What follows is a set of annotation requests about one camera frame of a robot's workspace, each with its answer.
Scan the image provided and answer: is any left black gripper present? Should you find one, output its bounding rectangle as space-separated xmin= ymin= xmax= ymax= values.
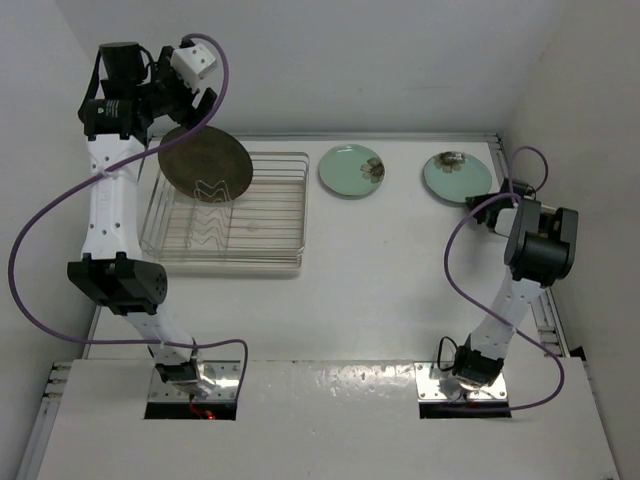
xmin=136 ymin=47 xmax=215 ymax=134

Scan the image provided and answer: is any brown plate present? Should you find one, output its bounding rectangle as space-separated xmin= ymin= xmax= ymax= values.
xmin=158 ymin=127 xmax=254 ymax=203

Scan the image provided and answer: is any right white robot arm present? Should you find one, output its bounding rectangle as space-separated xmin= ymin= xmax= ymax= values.
xmin=452 ymin=199 xmax=579 ymax=389

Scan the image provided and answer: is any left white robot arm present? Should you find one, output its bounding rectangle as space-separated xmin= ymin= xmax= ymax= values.
xmin=67 ymin=40 xmax=217 ymax=399

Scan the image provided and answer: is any green floral plate right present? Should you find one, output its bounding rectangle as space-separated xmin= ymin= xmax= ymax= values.
xmin=422 ymin=151 xmax=493 ymax=204

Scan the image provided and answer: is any green floral plate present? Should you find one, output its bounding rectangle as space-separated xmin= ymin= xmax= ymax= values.
xmin=318 ymin=144 xmax=386 ymax=198
xmin=422 ymin=151 xmax=493 ymax=204

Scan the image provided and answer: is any green floral plate left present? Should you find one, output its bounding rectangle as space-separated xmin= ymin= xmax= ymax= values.
xmin=318 ymin=144 xmax=386 ymax=198

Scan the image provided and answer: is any white front cover board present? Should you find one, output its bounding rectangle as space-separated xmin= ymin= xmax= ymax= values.
xmin=39 ymin=359 xmax=618 ymax=479

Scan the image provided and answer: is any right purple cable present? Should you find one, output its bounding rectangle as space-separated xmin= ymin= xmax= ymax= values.
xmin=442 ymin=146 xmax=569 ymax=412

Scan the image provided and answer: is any purple cable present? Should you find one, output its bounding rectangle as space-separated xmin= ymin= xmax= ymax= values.
xmin=7 ymin=32 xmax=249 ymax=396
xmin=442 ymin=146 xmax=569 ymax=412

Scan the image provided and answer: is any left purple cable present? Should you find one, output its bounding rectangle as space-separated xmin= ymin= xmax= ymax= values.
xmin=7 ymin=32 xmax=249 ymax=396

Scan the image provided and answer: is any aluminium frame rail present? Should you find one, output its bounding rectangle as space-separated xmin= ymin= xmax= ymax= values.
xmin=490 ymin=134 xmax=570 ymax=357

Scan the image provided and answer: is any right black thin cable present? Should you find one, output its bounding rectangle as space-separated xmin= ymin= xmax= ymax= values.
xmin=437 ymin=335 xmax=464 ymax=374

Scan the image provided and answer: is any wire dish rack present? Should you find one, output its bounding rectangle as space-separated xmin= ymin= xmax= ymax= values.
xmin=139 ymin=152 xmax=309 ymax=266

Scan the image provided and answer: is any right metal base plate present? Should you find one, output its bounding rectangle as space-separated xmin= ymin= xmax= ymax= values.
xmin=414 ymin=362 xmax=508 ymax=405

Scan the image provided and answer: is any metal base plate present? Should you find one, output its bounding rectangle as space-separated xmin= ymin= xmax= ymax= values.
xmin=414 ymin=362 xmax=508 ymax=405
xmin=148 ymin=360 xmax=241 ymax=404

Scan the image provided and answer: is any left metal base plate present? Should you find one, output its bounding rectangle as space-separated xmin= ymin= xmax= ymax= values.
xmin=148 ymin=360 xmax=241 ymax=404

